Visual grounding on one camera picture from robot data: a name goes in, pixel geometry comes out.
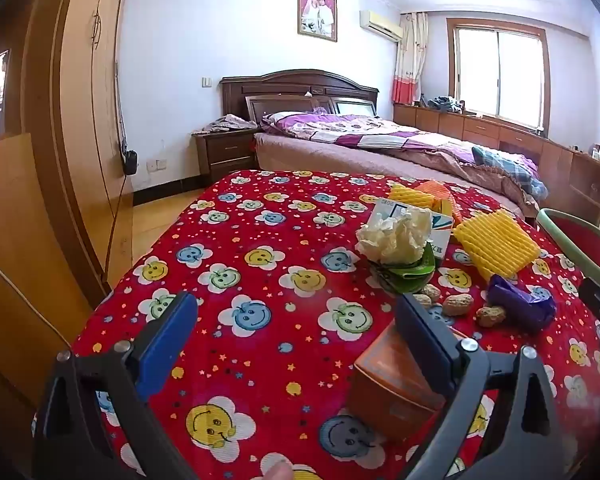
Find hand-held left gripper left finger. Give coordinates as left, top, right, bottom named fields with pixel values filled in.
left=32, top=291, right=201, bottom=480

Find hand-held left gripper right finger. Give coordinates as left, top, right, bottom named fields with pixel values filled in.
left=395, top=292, right=563, bottom=480

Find orange plastic box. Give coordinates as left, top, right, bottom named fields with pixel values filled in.
left=352, top=320, right=468, bottom=443

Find green snack packet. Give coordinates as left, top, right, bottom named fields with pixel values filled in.
left=372, top=247, right=437, bottom=295

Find red bin with green rim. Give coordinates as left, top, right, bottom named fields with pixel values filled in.
left=536, top=208, right=600, bottom=281

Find purple wrapper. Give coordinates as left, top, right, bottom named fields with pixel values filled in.
left=487, top=275, right=557, bottom=335

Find white tissue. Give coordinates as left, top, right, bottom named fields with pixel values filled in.
left=355, top=208, right=432, bottom=266

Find white and blue carton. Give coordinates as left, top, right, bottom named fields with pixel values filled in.
left=367, top=199, right=455, bottom=261

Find large yellow foam net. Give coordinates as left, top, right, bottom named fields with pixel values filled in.
left=452, top=209, right=542, bottom=281

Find small yellow foam net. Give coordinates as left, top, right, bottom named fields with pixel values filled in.
left=387, top=183, right=436, bottom=211

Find orange foam net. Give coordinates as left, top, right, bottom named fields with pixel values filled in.
left=415, top=180, right=463, bottom=226

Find person's left hand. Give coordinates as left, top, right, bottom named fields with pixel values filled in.
left=262, top=460, right=296, bottom=480

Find red smiley flower blanket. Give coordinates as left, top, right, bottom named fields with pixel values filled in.
left=70, top=169, right=600, bottom=480

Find blue plaid cloth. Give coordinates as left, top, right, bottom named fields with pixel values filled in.
left=472, top=145, right=548, bottom=198

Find light wooden desk panel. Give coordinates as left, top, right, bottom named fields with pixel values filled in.
left=0, top=132, right=93, bottom=406

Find long wooden cabinet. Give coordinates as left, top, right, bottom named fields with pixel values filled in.
left=393, top=102, right=600, bottom=226

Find dark wooden nightstand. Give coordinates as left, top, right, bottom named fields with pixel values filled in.
left=195, top=127, right=261, bottom=188

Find bed with pink bedspread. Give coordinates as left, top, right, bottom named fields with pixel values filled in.
left=252, top=110, right=548, bottom=221

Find purple patchwork quilt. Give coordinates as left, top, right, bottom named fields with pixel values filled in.
left=260, top=110, right=548, bottom=198

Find clothes on nightstand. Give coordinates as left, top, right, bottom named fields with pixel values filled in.
left=192, top=115, right=258, bottom=136

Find pile of dark clothes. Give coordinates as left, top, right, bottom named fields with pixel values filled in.
left=427, top=95, right=463, bottom=113

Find wooden wardrobe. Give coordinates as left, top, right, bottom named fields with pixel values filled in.
left=22, top=0, right=133, bottom=306

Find wooden framed window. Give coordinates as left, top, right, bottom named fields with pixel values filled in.
left=447, top=17, right=551, bottom=136

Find red and white curtain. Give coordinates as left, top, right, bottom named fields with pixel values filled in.
left=391, top=12, right=429, bottom=107

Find dark wooden headboard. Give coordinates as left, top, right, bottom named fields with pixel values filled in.
left=220, top=70, right=380, bottom=123

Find white air conditioner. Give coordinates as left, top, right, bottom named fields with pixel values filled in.
left=359, top=9, right=403, bottom=43

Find framed wedding photo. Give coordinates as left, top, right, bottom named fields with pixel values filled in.
left=297, top=0, right=338, bottom=42

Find white cable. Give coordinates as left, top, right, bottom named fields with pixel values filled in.
left=0, top=245, right=73, bottom=351

